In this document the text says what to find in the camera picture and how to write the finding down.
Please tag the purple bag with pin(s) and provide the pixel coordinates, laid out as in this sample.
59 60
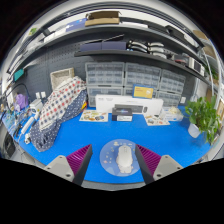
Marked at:
21 101

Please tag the colourful sticker sheet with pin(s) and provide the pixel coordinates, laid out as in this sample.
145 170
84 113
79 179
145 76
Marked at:
93 116
156 120

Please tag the green potted plant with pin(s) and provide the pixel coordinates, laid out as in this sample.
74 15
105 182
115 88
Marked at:
200 115

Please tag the navy polka dot cloth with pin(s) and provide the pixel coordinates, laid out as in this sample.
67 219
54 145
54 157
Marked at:
46 138

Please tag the long white keyboard box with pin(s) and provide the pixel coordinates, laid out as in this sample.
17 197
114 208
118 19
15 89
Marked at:
106 103

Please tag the yellow and blue box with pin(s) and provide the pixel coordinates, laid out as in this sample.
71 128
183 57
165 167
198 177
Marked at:
143 91

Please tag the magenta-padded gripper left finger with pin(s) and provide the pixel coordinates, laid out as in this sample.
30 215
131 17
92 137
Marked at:
61 168

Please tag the white woven basket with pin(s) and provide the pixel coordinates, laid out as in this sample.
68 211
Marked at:
60 76

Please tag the teal holder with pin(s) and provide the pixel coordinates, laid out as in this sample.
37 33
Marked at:
18 75

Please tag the yellow red packet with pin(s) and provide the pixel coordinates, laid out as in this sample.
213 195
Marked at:
84 106

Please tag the dark grey pegboard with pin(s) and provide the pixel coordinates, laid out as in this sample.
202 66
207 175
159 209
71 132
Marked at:
63 58

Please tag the clear plastic container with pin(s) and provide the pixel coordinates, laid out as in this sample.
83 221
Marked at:
173 114

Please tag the small black box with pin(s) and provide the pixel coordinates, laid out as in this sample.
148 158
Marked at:
122 115

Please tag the white boxy device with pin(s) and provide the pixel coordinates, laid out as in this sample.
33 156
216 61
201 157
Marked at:
36 106

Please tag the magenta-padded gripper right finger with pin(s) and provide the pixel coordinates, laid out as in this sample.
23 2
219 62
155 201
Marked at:
166 166

